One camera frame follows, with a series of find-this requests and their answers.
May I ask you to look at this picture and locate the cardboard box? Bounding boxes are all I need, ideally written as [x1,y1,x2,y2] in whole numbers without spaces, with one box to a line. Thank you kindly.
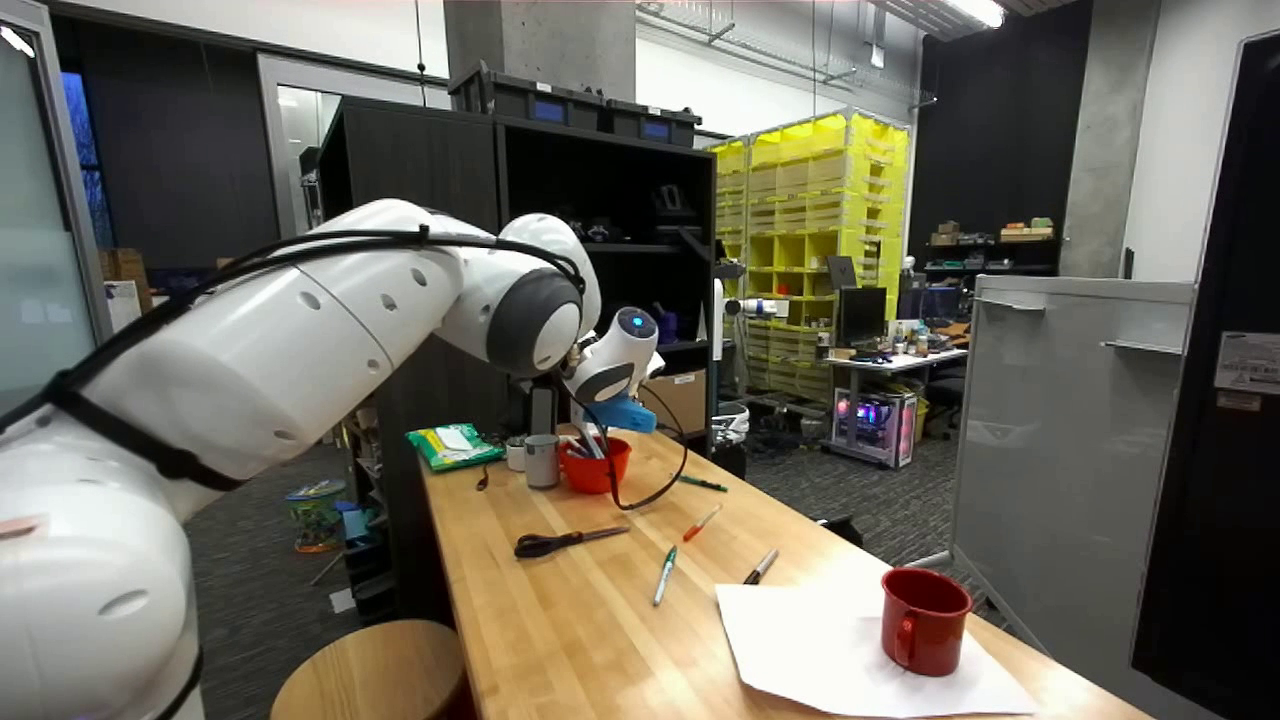
[646,366,712,442]

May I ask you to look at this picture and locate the black computer monitor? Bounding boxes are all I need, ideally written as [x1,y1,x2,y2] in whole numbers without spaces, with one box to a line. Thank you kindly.
[834,284,893,354]

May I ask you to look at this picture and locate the dark background shelf unit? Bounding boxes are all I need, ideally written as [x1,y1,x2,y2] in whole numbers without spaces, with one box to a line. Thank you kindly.
[917,210,1068,284]

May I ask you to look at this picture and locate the white paper sheet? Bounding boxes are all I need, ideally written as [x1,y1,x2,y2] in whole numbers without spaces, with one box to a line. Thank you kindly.
[712,566,1045,720]

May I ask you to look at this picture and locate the yellow storage rack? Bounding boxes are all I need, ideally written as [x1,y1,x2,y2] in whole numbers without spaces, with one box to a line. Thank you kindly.
[707,109,920,413]

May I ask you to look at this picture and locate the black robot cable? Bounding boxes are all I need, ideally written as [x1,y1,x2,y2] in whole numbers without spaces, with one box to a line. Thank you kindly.
[0,222,697,515]

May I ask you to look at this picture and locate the small blue floor box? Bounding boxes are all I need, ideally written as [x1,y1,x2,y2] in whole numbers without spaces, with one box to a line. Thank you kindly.
[337,497,380,548]

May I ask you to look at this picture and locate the computer case with lights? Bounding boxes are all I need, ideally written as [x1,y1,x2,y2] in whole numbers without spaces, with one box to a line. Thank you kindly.
[826,384,929,470]

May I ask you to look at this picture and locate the black scissors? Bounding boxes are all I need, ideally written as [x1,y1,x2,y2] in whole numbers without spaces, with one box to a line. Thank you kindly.
[513,518,636,563]

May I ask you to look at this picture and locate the white paper sign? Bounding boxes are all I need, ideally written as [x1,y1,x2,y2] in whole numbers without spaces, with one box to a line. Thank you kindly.
[1212,329,1280,398]

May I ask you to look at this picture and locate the round wooden stool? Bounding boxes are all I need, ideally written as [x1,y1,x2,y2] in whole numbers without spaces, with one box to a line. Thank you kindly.
[267,612,474,720]

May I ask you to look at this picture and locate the red pen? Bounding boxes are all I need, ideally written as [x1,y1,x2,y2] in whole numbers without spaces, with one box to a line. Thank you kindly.
[678,505,724,548]

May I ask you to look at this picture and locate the green wipes packet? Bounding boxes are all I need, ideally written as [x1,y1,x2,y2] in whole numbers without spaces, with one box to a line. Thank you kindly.
[406,420,508,474]

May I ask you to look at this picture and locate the green floor basket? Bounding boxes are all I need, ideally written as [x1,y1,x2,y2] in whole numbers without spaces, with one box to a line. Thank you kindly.
[281,474,354,560]

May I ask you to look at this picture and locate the green and white marker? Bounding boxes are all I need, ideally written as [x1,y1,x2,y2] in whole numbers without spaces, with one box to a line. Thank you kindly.
[649,539,685,612]

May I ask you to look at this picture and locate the grey metal cabinet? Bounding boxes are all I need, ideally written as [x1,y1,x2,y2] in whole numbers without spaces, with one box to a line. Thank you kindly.
[950,269,1200,682]

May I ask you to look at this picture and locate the black shelving unit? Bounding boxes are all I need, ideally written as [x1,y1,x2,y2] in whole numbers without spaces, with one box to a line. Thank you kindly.
[315,66,722,622]

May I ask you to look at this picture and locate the orange red mug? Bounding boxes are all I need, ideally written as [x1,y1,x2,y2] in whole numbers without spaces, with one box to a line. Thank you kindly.
[553,436,636,498]

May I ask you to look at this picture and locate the cluttered work desk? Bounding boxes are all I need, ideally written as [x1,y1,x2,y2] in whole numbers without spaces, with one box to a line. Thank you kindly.
[821,341,972,470]

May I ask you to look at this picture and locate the tall black cabinet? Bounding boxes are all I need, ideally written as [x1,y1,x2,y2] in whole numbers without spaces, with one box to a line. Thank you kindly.
[1130,29,1280,720]

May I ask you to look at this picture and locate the black pen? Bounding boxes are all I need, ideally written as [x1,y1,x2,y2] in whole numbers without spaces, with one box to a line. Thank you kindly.
[742,542,784,586]

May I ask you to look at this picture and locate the dark red mug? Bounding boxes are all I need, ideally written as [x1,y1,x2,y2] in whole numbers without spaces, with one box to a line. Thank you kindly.
[877,563,977,680]

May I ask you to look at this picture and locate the white cylindrical mug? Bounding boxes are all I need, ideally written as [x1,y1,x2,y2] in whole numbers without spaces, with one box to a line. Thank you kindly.
[521,426,563,491]

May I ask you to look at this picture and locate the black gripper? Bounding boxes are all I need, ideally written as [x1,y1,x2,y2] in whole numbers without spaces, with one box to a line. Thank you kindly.
[563,386,622,446]

